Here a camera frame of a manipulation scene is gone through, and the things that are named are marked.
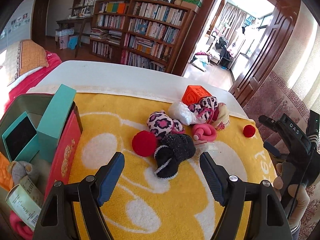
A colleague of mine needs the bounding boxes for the pink blanket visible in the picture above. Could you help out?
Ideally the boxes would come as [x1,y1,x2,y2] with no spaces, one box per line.
[9,50,63,100]

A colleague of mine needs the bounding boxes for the large red ball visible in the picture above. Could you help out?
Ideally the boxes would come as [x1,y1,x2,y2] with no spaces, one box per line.
[132,131,158,157]

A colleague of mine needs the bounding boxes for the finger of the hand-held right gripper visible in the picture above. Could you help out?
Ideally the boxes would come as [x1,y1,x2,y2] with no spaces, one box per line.
[259,115,283,132]
[264,142,288,158]

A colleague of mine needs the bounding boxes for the patterned mauve curtain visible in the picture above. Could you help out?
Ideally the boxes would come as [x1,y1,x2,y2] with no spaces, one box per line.
[242,0,320,240]

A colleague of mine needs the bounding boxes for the light orange soft cube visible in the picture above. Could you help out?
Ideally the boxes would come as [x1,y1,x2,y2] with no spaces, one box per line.
[0,152,14,192]

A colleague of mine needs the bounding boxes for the rows of books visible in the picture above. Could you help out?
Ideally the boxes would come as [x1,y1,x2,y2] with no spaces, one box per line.
[94,1,189,72]

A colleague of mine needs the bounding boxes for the brown panelled door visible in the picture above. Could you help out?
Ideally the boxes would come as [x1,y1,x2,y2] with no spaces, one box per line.
[227,1,302,108]

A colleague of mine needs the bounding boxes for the pink leopard print sock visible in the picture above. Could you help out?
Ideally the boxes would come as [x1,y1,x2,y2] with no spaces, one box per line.
[188,96,218,124]
[146,110,185,140]

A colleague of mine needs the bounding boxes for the chair with clothes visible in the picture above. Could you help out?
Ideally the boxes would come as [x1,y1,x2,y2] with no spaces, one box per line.
[211,31,235,67]

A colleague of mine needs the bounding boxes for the white storage box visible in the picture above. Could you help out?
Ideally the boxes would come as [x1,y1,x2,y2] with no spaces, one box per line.
[55,29,75,49]

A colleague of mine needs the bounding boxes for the crumpled clear plastic bag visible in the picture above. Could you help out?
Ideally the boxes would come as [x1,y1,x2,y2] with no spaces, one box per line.
[168,101,198,125]

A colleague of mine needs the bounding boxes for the small red ball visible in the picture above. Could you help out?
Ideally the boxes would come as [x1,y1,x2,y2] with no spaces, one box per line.
[243,124,256,138]

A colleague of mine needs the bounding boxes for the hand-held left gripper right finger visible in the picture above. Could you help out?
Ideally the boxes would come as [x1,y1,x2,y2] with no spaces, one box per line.
[199,152,293,240]

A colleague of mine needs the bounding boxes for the brown cardboard box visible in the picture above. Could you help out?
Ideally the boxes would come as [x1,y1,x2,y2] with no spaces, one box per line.
[180,1,200,13]

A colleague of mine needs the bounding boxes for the small wooden shelf with bottles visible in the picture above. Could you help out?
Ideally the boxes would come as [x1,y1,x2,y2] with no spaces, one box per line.
[69,0,95,19]

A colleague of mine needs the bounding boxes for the brown door frame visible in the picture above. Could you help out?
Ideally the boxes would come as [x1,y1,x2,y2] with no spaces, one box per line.
[166,0,225,75]

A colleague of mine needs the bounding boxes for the orange checked pillow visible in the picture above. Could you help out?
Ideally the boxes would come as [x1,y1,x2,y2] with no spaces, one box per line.
[5,39,49,85]

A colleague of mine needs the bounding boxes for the pink knot toy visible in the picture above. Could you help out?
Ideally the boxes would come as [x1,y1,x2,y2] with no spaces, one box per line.
[192,123,217,141]
[9,211,35,240]

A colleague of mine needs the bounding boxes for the dark wooden room door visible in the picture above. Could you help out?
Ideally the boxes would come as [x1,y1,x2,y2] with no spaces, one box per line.
[32,0,55,48]

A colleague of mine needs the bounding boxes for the green and white carton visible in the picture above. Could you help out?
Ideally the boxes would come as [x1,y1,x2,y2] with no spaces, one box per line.
[5,176,45,230]

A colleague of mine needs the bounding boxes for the white bag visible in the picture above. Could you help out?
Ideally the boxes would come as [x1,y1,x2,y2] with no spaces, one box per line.
[190,51,210,72]

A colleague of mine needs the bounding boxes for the teal gift box lid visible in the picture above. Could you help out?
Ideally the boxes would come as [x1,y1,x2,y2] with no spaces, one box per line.
[37,84,77,155]

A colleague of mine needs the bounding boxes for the yellow and white towel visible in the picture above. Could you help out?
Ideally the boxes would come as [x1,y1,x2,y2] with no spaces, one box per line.
[26,85,278,240]

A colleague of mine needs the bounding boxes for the black fuzzy sock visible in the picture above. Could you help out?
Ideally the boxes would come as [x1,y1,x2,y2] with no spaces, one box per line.
[154,133,197,179]

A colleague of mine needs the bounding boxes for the grey window curtain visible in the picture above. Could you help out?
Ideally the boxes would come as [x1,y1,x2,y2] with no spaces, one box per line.
[220,4,248,35]

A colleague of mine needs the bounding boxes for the white wardrobe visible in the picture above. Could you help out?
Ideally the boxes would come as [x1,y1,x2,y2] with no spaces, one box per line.
[0,0,38,40]

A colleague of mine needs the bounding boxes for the red tin container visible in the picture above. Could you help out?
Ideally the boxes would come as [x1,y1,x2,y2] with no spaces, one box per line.
[0,94,83,240]

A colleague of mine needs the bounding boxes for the teal gift box base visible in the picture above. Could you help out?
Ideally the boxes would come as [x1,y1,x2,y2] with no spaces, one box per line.
[2,112,40,162]

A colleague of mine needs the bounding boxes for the wooden bookshelf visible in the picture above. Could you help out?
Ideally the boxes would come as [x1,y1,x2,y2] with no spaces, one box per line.
[91,0,198,73]

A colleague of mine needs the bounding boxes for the cream sock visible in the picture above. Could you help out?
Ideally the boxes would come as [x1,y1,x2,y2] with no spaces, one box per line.
[212,102,230,130]

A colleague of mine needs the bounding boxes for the person's right hand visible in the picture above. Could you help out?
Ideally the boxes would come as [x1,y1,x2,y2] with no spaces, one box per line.
[273,162,310,228]

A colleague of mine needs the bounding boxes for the stack of magazines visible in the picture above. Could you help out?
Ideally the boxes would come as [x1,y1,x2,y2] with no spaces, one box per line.
[89,27,123,45]

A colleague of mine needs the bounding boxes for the grey plush toy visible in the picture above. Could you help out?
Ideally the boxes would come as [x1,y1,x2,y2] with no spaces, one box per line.
[7,160,38,185]

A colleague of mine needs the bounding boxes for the person's right forearm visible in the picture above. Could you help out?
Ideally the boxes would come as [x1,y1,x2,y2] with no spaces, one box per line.
[289,220,304,240]

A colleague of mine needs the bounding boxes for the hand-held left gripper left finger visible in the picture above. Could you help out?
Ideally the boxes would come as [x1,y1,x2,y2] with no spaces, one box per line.
[34,152,125,240]

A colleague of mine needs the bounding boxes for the red-orange embossed cube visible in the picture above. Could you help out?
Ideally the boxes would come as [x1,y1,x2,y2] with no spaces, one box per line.
[182,85,213,105]

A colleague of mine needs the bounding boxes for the dark wooden desk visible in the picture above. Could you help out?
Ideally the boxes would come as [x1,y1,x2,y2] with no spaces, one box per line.
[56,17,94,58]

